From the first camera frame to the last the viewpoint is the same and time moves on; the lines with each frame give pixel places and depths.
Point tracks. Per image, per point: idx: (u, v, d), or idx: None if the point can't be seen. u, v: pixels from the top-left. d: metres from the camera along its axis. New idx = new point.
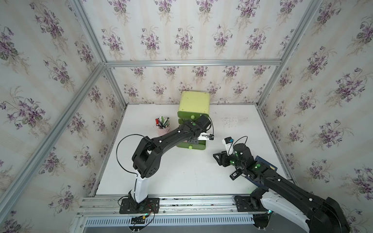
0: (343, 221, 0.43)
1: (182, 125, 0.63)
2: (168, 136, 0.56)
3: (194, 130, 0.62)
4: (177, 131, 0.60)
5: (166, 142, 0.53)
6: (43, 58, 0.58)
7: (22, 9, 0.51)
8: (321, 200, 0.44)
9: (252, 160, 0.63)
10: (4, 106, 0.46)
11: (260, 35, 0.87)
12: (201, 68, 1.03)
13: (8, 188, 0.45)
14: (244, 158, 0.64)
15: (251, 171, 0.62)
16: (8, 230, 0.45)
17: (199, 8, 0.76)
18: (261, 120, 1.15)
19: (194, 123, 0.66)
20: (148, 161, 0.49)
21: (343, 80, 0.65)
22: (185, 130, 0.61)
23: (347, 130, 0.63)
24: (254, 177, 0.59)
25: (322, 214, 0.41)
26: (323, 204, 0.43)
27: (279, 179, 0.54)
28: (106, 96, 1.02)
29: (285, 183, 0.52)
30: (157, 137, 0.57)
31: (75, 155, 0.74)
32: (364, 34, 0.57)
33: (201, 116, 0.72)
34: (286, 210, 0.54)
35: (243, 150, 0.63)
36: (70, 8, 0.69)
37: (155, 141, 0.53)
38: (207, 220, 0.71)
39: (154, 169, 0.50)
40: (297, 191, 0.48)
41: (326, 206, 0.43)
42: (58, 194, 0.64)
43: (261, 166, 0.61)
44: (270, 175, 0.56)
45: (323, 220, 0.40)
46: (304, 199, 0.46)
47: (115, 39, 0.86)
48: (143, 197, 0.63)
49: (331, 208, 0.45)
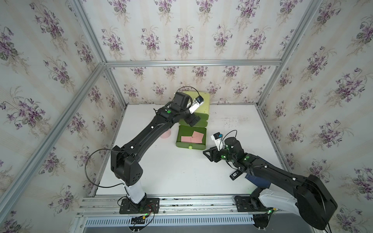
0: (327, 196, 0.45)
1: (156, 118, 0.55)
2: (141, 139, 0.49)
3: (171, 118, 0.55)
4: (149, 127, 0.52)
5: (139, 146, 0.47)
6: (43, 58, 0.58)
7: (22, 8, 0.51)
8: (304, 178, 0.47)
9: (243, 152, 0.65)
10: (4, 106, 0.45)
11: (260, 35, 0.87)
12: (201, 68, 1.03)
13: (8, 189, 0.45)
14: (235, 151, 0.66)
15: (241, 162, 0.64)
16: (8, 230, 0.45)
17: (199, 8, 0.76)
18: (261, 120, 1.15)
19: (168, 111, 0.57)
20: (126, 170, 0.44)
21: (343, 80, 0.65)
22: (159, 124, 0.53)
23: (347, 130, 0.63)
24: (245, 169, 0.61)
25: (305, 191, 0.43)
26: (307, 182, 0.45)
27: (266, 165, 0.57)
28: (106, 96, 1.02)
29: (272, 169, 0.54)
30: (128, 143, 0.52)
31: (75, 155, 0.74)
32: (363, 34, 0.57)
33: (177, 95, 0.59)
34: (276, 200, 0.57)
35: (234, 143, 0.64)
36: (69, 8, 0.69)
37: (126, 148, 0.46)
38: (207, 220, 0.71)
39: (137, 174, 0.47)
40: (282, 173, 0.51)
41: (309, 183, 0.45)
42: (58, 194, 0.64)
43: (250, 158, 0.64)
44: (258, 164, 0.59)
45: (307, 196, 0.41)
46: (289, 179, 0.48)
47: (115, 39, 0.86)
48: (140, 198, 0.63)
49: (315, 187, 0.46)
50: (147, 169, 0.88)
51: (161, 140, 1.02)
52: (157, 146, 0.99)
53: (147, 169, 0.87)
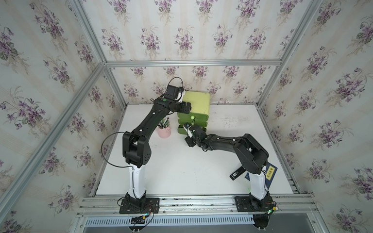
0: (258, 146, 0.55)
1: (155, 106, 0.63)
2: (147, 123, 0.57)
3: (168, 105, 0.65)
4: (152, 113, 0.61)
5: (147, 128, 0.55)
6: (43, 58, 0.58)
7: (22, 8, 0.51)
8: (240, 138, 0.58)
9: (204, 134, 0.78)
10: (4, 106, 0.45)
11: (260, 35, 0.87)
12: (201, 68, 1.03)
13: (8, 188, 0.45)
14: (197, 134, 0.78)
15: (203, 142, 0.75)
16: (8, 230, 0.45)
17: (199, 8, 0.76)
18: (261, 120, 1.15)
19: (164, 100, 0.66)
20: (140, 149, 0.51)
21: (343, 80, 0.65)
22: (159, 110, 0.62)
23: (347, 130, 0.63)
24: (206, 147, 0.73)
25: (240, 145, 0.54)
26: (244, 141, 0.57)
27: (219, 137, 0.70)
28: (106, 96, 1.02)
29: (221, 138, 0.68)
30: (136, 127, 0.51)
31: (75, 155, 0.74)
32: (364, 34, 0.57)
33: (169, 87, 0.70)
34: (251, 182, 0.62)
35: (195, 128, 0.76)
36: (69, 8, 0.69)
37: (135, 131, 0.54)
38: (207, 220, 0.71)
39: (148, 154, 0.55)
40: (228, 138, 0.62)
41: (245, 141, 0.57)
42: (58, 194, 0.64)
43: (209, 136, 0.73)
44: (213, 138, 0.72)
45: (241, 149, 0.53)
46: (229, 141, 0.62)
47: (115, 39, 0.86)
48: (142, 192, 0.65)
49: (250, 143, 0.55)
50: (147, 169, 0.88)
51: (161, 140, 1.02)
52: (157, 145, 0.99)
53: (147, 169, 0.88)
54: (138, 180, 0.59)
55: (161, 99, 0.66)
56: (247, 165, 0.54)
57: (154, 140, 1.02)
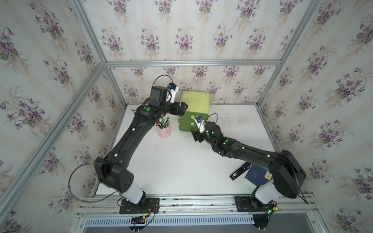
0: (298, 168, 0.47)
1: (136, 118, 0.52)
2: (125, 143, 0.46)
3: (153, 115, 0.53)
4: (131, 129, 0.49)
5: (124, 152, 0.45)
6: (42, 58, 0.58)
7: (22, 8, 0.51)
8: (277, 154, 0.49)
9: (222, 137, 0.67)
10: (4, 106, 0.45)
11: (260, 35, 0.87)
12: (201, 68, 1.03)
13: (8, 188, 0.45)
14: (215, 137, 0.66)
15: (221, 147, 0.64)
16: (8, 230, 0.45)
17: (199, 8, 0.76)
18: (261, 120, 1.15)
19: (148, 109, 0.54)
20: (116, 180, 0.46)
21: (343, 80, 0.65)
22: (140, 124, 0.50)
23: (347, 130, 0.63)
24: (225, 153, 0.63)
25: (279, 165, 0.45)
26: (279, 158, 0.49)
27: (244, 147, 0.58)
28: (106, 96, 1.02)
29: (248, 149, 0.56)
30: (111, 152, 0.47)
31: (75, 155, 0.74)
32: (364, 34, 0.57)
33: (152, 89, 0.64)
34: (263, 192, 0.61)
35: (214, 129, 0.63)
36: (70, 8, 0.69)
37: (109, 157, 0.44)
38: (207, 220, 0.71)
39: (129, 180, 0.46)
40: (259, 152, 0.53)
41: (281, 158, 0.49)
42: (58, 194, 0.64)
43: (228, 141, 0.64)
44: (236, 146, 0.60)
45: (280, 170, 0.44)
46: (263, 157, 0.50)
47: (115, 39, 0.86)
48: (139, 197, 0.63)
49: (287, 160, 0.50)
50: (147, 170, 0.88)
51: (161, 140, 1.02)
52: (157, 146, 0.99)
53: (147, 169, 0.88)
54: (130, 194, 0.55)
55: (144, 109, 0.54)
56: (283, 189, 0.47)
57: (154, 140, 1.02)
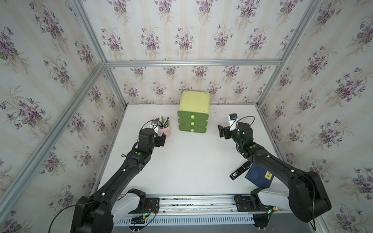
0: (323, 195, 0.44)
1: (127, 160, 0.55)
2: (113, 182, 0.47)
3: (142, 159, 0.56)
4: (122, 170, 0.51)
5: (111, 191, 0.44)
6: (42, 58, 0.58)
7: (22, 8, 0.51)
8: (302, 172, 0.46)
9: (251, 141, 0.66)
10: (4, 106, 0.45)
11: (260, 35, 0.87)
12: (201, 68, 1.03)
13: (8, 188, 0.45)
14: (245, 138, 0.66)
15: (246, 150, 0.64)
16: (8, 230, 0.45)
17: (199, 8, 0.76)
18: (261, 120, 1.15)
19: (139, 153, 0.59)
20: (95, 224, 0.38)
21: (343, 80, 0.65)
22: (130, 166, 0.53)
23: (347, 130, 0.63)
24: (248, 156, 0.63)
25: (300, 182, 0.43)
26: (303, 174, 0.45)
27: (269, 155, 0.57)
28: (106, 96, 1.02)
29: (273, 159, 0.54)
30: (99, 191, 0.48)
31: (75, 155, 0.74)
32: (364, 34, 0.57)
33: (140, 135, 0.59)
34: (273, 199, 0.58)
35: (246, 130, 0.64)
36: (69, 8, 0.69)
37: (96, 197, 0.42)
38: (207, 220, 0.71)
39: (108, 227, 0.40)
40: (283, 164, 0.51)
41: (305, 175, 0.45)
42: (58, 193, 0.64)
43: (255, 147, 0.63)
44: (261, 153, 0.59)
45: (300, 187, 0.42)
46: (287, 171, 0.48)
47: (115, 39, 0.86)
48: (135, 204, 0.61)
49: (309, 178, 0.45)
50: (147, 170, 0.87)
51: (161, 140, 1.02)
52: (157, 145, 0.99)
53: (147, 169, 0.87)
54: (125, 208, 0.54)
55: (135, 153, 0.59)
56: (298, 207, 0.44)
57: None
